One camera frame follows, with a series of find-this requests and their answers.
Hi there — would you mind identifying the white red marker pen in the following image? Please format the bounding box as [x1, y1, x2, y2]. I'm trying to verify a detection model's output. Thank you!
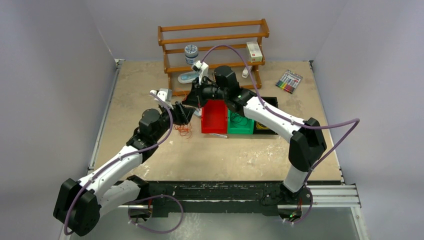
[208, 133, 228, 139]

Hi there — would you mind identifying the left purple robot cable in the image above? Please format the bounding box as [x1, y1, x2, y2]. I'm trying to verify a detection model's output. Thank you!
[63, 92, 185, 237]

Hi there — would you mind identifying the wooden three-tier shelf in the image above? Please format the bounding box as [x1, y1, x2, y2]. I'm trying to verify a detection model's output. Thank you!
[157, 18, 270, 95]

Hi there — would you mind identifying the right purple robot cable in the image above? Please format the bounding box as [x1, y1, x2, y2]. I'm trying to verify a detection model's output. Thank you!
[200, 44, 361, 226]

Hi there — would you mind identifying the coloured marker set pack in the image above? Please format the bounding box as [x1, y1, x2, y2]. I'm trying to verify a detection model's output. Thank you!
[275, 69, 303, 94]

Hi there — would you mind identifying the red plastic bin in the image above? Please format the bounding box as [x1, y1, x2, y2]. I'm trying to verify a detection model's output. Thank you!
[201, 100, 228, 134]

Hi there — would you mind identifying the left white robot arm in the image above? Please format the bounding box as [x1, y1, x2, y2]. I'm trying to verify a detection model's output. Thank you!
[53, 102, 196, 236]

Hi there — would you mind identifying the green plastic bin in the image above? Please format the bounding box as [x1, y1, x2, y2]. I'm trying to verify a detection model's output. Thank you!
[227, 110, 254, 135]

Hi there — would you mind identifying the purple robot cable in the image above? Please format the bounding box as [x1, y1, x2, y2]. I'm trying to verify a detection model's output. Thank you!
[63, 92, 185, 237]
[200, 44, 361, 226]

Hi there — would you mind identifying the blue white jar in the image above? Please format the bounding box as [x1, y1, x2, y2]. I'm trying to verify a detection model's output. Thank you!
[184, 44, 199, 65]

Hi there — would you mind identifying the white stapler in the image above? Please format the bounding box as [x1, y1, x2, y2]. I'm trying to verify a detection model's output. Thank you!
[241, 67, 250, 78]

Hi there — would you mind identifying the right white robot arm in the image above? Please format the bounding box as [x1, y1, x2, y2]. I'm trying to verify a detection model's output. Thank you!
[183, 61, 327, 204]

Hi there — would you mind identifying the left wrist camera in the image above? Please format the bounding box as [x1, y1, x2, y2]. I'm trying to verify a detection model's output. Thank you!
[149, 88, 174, 110]

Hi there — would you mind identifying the black plastic bin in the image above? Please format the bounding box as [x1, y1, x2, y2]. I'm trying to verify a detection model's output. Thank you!
[253, 96, 278, 135]

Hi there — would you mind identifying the orange cable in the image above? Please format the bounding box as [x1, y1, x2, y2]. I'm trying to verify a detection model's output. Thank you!
[174, 87, 193, 139]

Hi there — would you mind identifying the blue correction tape package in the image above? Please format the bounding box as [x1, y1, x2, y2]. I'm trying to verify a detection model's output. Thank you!
[177, 71, 199, 84]

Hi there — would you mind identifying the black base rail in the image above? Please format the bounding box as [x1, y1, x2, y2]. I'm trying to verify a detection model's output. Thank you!
[125, 180, 313, 222]

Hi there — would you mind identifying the white red box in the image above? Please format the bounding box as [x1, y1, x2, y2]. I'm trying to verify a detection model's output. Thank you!
[246, 41, 263, 63]

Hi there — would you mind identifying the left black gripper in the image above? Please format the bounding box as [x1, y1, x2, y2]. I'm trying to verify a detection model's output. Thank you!
[153, 101, 194, 142]

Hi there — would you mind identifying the white blue staple remover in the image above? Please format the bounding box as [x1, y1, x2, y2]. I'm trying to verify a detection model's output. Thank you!
[193, 109, 202, 118]

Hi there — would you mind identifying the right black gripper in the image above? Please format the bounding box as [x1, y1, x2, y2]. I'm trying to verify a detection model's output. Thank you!
[183, 76, 229, 109]

